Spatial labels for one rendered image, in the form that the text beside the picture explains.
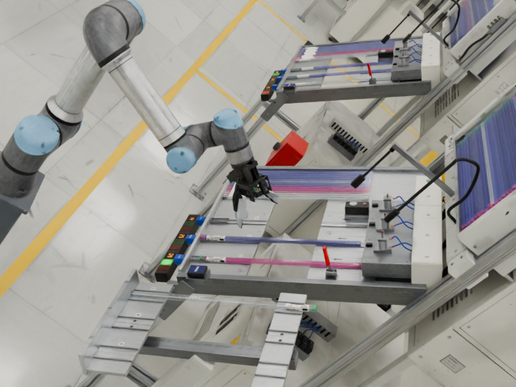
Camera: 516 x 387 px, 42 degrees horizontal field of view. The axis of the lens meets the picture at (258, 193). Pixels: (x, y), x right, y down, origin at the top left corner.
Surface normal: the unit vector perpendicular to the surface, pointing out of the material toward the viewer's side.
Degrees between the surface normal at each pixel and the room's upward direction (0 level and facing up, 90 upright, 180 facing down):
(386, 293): 90
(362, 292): 90
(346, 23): 90
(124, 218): 0
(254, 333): 0
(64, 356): 0
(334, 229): 44
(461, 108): 90
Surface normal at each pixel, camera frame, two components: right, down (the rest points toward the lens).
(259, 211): -0.11, -0.87
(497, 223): -0.22, 0.50
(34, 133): 0.56, -0.55
